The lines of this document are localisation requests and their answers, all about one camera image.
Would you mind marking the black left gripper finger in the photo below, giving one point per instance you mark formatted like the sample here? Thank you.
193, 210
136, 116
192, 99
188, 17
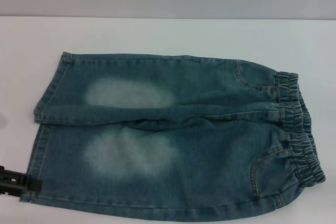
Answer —
18, 182

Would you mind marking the blue denim shorts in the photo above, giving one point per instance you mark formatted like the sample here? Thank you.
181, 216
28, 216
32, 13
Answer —
183, 155

